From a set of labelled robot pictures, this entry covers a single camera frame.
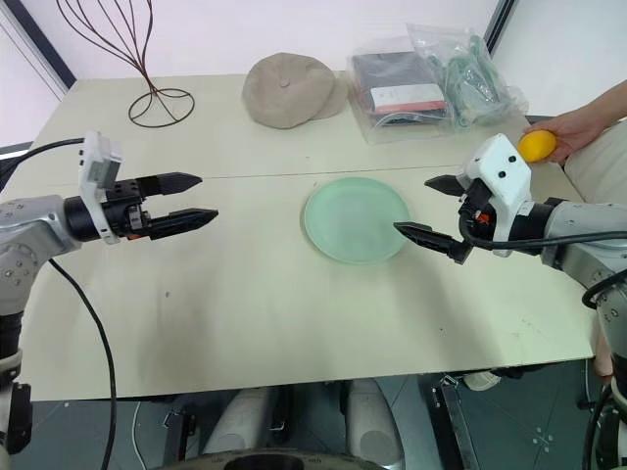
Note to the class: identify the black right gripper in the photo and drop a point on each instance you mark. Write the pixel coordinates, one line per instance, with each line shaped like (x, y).
(476, 205)

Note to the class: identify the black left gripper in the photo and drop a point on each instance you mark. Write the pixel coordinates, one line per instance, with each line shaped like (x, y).
(125, 208)

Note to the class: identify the yellow lemon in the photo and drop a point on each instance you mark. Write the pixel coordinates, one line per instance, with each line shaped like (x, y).
(536, 145)

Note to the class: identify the person's bare forearm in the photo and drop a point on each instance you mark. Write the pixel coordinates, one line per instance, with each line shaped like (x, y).
(610, 105)

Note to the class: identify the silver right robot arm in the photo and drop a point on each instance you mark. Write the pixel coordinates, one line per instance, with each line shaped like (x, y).
(570, 215)

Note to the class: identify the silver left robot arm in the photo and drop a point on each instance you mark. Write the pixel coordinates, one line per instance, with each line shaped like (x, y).
(29, 220)

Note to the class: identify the pale green round plate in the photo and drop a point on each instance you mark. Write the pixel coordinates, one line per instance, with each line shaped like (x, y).
(355, 220)

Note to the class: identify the person's bare hand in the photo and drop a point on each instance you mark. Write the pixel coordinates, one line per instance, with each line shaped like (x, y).
(578, 129)

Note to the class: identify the plastic bag with dark item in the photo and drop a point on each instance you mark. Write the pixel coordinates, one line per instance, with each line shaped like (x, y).
(399, 88)

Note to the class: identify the beige fabric cap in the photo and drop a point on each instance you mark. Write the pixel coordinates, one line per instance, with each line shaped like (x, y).
(289, 90)

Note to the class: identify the white grey rounded shape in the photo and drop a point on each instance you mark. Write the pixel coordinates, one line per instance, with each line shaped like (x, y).
(372, 421)
(240, 421)

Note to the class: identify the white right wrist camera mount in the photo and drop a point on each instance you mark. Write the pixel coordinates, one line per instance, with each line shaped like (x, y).
(504, 191)

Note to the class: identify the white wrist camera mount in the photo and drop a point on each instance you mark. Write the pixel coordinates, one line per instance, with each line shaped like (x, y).
(95, 166)
(504, 191)

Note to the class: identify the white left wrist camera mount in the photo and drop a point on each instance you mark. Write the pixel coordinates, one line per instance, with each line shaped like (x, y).
(95, 166)

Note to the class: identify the dark window frame post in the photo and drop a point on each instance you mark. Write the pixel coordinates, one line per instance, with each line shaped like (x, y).
(41, 46)
(500, 22)

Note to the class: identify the black metal frame strut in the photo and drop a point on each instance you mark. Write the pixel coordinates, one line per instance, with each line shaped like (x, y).
(458, 426)

